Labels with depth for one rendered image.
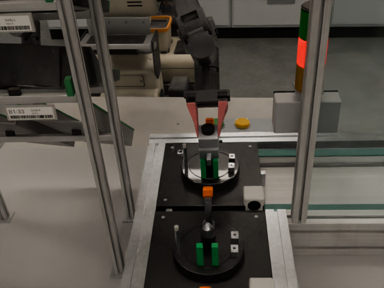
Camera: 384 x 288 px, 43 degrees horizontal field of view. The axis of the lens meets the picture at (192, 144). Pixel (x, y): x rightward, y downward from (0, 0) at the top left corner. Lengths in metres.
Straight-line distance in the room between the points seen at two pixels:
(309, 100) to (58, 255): 0.67
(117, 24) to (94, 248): 0.85
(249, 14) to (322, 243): 3.20
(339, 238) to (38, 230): 0.71
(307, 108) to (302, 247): 0.36
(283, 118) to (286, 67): 2.87
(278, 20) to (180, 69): 2.18
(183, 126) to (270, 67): 2.30
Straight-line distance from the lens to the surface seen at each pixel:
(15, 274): 1.19
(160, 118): 1.59
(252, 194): 1.08
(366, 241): 1.14
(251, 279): 0.92
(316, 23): 0.82
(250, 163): 1.20
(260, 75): 3.66
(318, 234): 1.10
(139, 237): 1.05
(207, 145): 1.08
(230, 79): 3.61
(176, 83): 2.01
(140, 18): 1.72
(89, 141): 0.88
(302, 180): 0.99
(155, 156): 1.26
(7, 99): 0.88
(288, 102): 0.92
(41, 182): 1.41
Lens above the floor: 1.71
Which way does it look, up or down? 36 degrees down
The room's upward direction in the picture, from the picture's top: 4 degrees counter-clockwise
